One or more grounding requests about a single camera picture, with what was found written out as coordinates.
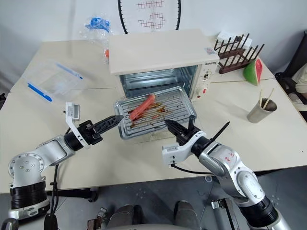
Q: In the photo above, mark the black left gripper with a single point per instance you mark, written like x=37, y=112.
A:
x=90, y=133

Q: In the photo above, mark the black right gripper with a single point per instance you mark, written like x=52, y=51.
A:
x=185, y=135

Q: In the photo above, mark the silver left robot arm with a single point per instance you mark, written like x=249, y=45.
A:
x=48, y=149

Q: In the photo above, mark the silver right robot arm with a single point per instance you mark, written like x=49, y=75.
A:
x=227, y=163

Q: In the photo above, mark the metal ribbed baking tray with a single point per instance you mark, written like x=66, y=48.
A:
x=168, y=105

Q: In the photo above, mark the glass toaster oven door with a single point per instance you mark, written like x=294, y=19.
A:
x=153, y=138

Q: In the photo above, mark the red sausage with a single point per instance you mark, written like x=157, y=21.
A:
x=141, y=107

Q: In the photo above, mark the cream toaster oven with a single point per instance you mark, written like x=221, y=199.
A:
x=156, y=51

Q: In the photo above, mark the black pointed stick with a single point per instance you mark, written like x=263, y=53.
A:
x=220, y=131

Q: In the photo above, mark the clear zip bag blue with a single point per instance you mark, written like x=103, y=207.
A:
x=54, y=80

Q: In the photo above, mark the small orange item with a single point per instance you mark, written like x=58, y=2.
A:
x=107, y=53

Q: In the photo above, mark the steel cup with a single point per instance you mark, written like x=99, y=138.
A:
x=260, y=115

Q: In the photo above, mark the wooden chopstick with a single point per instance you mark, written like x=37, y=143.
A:
x=269, y=98
x=260, y=97

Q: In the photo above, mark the dark wooden dish rack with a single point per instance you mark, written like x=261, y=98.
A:
x=236, y=58

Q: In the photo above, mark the watermelon slice toy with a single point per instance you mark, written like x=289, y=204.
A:
x=253, y=73

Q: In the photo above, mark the clear plastic bag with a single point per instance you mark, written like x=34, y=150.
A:
x=96, y=36

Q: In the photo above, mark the dark rounded shape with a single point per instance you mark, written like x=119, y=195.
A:
x=185, y=215
x=127, y=216

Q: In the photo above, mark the brown metal part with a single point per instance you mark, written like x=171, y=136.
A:
x=96, y=220

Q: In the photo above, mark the metal table leg with caster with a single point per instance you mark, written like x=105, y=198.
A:
x=225, y=213

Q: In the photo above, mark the white cardboard box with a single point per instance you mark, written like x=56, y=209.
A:
x=226, y=36

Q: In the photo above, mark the blue plastic item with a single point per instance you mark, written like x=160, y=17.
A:
x=98, y=24

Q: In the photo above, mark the badminton racket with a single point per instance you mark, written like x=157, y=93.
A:
x=149, y=21

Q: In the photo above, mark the person in beige clothes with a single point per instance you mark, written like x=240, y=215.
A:
x=301, y=81

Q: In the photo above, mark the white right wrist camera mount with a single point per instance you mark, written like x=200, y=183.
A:
x=172, y=152

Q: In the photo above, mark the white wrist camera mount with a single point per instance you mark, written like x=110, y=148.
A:
x=172, y=152
x=73, y=112

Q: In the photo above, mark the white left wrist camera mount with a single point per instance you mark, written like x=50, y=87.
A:
x=73, y=112

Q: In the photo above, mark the black table leg bracket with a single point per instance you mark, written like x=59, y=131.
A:
x=90, y=193

